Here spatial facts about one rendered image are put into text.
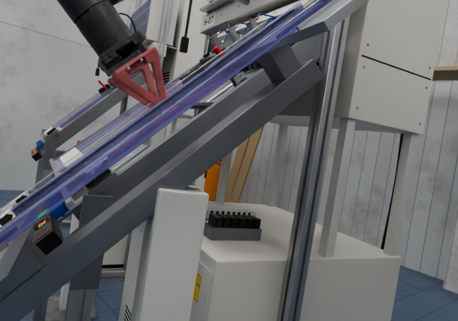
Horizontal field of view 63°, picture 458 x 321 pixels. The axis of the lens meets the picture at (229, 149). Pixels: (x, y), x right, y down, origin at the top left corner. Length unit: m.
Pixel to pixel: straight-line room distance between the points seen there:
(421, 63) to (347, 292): 0.70
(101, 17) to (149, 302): 0.36
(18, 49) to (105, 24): 4.00
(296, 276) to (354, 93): 0.49
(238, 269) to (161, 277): 0.47
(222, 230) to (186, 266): 0.58
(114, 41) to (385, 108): 0.81
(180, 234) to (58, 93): 4.21
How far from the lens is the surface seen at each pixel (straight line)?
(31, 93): 4.52
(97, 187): 0.71
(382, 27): 1.14
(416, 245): 3.83
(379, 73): 1.12
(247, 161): 4.14
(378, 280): 1.25
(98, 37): 0.54
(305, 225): 0.93
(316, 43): 0.97
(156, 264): 0.45
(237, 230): 1.06
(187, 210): 0.44
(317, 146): 0.92
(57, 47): 4.62
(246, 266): 0.92
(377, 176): 3.95
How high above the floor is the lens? 0.89
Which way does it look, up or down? 2 degrees down
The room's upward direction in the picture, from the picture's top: 9 degrees clockwise
